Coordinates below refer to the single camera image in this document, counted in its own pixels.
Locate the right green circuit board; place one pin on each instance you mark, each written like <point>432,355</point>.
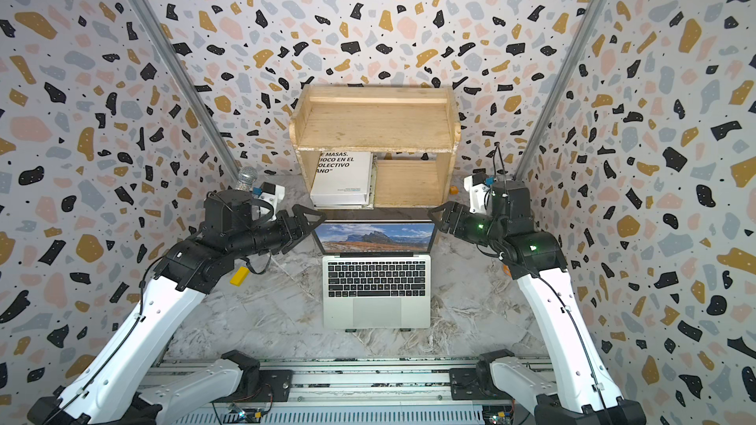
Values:
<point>498,414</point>

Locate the yellow rectangular block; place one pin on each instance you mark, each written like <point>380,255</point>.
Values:
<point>239,276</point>

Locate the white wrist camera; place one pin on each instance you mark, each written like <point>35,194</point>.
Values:
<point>478,187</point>
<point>271,193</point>

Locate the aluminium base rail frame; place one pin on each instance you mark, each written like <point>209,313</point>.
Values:
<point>376,391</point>

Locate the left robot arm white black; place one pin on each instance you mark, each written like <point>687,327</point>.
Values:
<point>237,226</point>

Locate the green circuit board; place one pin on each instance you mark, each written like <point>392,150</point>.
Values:
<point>498,414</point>
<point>242,415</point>

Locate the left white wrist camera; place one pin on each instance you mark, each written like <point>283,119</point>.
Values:
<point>271,193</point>

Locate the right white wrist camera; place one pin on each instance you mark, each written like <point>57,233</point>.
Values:
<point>478,187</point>

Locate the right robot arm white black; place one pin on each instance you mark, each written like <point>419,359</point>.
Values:
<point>583,392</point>

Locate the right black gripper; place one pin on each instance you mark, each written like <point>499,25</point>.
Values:
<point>456,212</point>

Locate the white book black text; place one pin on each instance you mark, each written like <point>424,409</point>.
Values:
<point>342,179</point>

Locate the silver laptop computer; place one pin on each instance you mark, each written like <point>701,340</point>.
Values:
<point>376,273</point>

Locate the sprinkle-covered microphone on stand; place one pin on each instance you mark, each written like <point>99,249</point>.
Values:
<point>246,179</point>

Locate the wooden shelf unit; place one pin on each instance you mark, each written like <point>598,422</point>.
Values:
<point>383,119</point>

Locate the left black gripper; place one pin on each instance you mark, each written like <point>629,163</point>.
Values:
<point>303,229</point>

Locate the left green circuit board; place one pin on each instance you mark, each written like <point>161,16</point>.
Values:
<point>242,415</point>

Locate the black folding laptop stand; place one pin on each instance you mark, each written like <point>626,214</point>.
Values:
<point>358,330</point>

